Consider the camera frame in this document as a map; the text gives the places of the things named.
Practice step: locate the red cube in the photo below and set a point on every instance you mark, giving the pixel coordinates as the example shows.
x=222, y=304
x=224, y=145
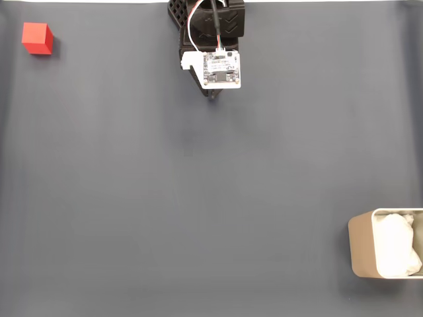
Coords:
x=36, y=36

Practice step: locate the dark grey table mat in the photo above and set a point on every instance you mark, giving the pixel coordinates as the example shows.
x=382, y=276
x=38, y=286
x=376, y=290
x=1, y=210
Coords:
x=198, y=198

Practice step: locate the beige box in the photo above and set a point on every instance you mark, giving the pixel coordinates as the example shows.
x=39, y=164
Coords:
x=360, y=244

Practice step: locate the white camera board mount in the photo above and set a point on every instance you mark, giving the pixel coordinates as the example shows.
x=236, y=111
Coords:
x=221, y=69

